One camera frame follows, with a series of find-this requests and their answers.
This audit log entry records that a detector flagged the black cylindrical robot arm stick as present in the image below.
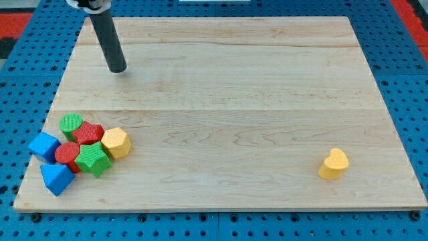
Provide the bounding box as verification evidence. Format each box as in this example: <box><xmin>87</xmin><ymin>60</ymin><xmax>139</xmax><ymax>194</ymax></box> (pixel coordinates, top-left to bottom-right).
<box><xmin>66</xmin><ymin>0</ymin><xmax>127</xmax><ymax>73</ymax></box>

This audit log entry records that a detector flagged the blue triangle block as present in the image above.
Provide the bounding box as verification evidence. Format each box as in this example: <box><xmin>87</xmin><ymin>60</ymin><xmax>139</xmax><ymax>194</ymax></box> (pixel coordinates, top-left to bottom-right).
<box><xmin>40</xmin><ymin>164</ymin><xmax>76</xmax><ymax>196</ymax></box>

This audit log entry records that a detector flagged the wooden board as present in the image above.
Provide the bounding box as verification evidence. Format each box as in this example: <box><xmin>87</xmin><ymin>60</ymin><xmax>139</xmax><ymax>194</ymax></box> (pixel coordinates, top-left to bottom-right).
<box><xmin>13</xmin><ymin>17</ymin><xmax>427</xmax><ymax>214</ymax></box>

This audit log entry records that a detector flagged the yellow hexagon block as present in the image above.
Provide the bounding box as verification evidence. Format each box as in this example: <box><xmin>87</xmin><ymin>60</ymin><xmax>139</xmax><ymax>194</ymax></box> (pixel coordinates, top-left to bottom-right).
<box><xmin>101</xmin><ymin>127</ymin><xmax>132</xmax><ymax>159</ymax></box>

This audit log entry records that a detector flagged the red star block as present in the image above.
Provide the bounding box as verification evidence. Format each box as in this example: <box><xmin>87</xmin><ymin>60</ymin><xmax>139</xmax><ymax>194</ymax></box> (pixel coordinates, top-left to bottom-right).
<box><xmin>72</xmin><ymin>121</ymin><xmax>104</xmax><ymax>145</ymax></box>

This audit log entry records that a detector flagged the green star block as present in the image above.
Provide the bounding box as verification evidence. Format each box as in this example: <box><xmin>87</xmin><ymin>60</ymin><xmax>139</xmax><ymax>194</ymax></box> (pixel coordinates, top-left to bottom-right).
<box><xmin>75</xmin><ymin>141</ymin><xmax>112</xmax><ymax>178</ymax></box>

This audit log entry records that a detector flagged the yellow heart block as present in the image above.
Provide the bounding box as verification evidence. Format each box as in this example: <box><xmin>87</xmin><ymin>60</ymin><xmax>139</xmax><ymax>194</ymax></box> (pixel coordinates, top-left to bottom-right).
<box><xmin>318</xmin><ymin>148</ymin><xmax>349</xmax><ymax>180</ymax></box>

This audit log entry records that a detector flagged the green cylinder block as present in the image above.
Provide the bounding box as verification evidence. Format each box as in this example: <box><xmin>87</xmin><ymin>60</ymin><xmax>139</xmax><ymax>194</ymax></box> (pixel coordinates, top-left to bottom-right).
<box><xmin>59</xmin><ymin>113</ymin><xmax>84</xmax><ymax>141</ymax></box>

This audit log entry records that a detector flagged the red cylinder block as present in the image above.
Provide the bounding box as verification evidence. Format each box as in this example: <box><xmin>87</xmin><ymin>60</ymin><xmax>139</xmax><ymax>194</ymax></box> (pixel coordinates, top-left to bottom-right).
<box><xmin>54</xmin><ymin>142</ymin><xmax>81</xmax><ymax>173</ymax></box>

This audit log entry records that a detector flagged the blue cube block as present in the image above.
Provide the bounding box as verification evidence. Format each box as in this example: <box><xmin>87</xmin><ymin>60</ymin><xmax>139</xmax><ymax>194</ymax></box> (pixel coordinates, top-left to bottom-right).
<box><xmin>27</xmin><ymin>132</ymin><xmax>61</xmax><ymax>164</ymax></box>

